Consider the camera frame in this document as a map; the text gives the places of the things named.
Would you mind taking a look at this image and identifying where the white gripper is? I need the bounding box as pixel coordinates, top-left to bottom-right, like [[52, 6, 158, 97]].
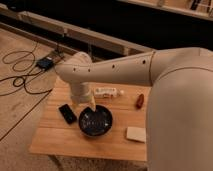
[[70, 83, 96, 112]]

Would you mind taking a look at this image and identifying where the white sponge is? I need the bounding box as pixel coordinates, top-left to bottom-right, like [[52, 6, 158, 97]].
[[126, 127, 146, 142]]

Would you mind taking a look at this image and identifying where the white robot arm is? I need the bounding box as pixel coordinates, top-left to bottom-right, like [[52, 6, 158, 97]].
[[56, 47, 213, 171]]

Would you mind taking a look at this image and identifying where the white plastic bottle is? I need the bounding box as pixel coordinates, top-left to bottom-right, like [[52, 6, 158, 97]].
[[94, 87, 124, 98]]

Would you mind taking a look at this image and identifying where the black bowl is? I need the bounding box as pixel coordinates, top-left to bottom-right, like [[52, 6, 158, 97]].
[[78, 105, 113, 137]]

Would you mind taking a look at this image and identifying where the black smartphone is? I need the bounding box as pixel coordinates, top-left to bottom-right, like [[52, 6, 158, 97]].
[[59, 104, 77, 124]]

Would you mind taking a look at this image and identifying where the wooden folding table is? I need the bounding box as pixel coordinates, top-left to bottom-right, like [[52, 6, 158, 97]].
[[29, 78, 150, 162]]

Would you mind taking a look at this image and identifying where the red brown small object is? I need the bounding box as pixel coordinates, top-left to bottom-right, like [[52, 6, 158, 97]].
[[136, 94, 144, 109]]

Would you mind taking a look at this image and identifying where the black power adapter box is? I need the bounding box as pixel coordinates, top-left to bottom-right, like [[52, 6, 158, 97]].
[[36, 57, 54, 70]]

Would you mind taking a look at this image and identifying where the long beige wall rail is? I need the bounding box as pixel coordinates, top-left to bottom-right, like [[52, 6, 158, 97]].
[[0, 3, 152, 55]]

